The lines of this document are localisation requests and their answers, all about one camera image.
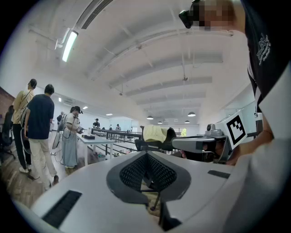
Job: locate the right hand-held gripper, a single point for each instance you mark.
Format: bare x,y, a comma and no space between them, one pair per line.
236,132

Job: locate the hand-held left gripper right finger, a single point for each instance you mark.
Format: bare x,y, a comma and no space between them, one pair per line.
200,188

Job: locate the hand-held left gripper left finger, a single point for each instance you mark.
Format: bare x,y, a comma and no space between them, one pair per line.
91,193

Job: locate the black office chair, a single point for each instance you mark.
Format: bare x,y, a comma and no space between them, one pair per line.
170,136

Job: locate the pale yellow clothes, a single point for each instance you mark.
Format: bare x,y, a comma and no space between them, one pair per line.
154,134

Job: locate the person's right forearm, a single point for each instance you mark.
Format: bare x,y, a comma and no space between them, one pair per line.
252,148

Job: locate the black desk chair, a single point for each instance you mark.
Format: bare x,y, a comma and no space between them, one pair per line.
5,145

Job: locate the person's right hand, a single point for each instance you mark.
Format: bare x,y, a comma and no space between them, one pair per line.
220,149

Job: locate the large glass window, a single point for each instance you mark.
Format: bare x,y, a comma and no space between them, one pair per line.
182,132

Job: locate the grey bin with bottles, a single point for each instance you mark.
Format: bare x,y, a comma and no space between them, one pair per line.
101,157

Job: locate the white table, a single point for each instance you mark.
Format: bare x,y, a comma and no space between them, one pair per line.
97,141

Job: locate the black box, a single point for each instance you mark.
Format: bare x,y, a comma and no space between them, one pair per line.
88,137

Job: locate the white floor fan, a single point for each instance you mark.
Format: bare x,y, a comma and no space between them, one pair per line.
56,142

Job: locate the black curved metal railing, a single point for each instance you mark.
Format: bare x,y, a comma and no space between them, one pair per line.
113,131

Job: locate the white air conditioner unit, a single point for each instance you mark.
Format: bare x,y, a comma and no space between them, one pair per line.
68,101

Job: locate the person's head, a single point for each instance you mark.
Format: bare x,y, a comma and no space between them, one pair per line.
218,13

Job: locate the person's black shirt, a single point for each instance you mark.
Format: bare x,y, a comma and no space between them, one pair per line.
272,22

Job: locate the white ceiling tube light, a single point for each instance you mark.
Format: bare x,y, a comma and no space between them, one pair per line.
70,45

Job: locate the ceiling air vent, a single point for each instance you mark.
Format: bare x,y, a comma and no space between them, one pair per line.
93,13

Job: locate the grey gripper-mounted camera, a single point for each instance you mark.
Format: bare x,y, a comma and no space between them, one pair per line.
212,132

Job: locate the black head-worn camera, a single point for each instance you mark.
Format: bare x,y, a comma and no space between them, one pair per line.
186,19

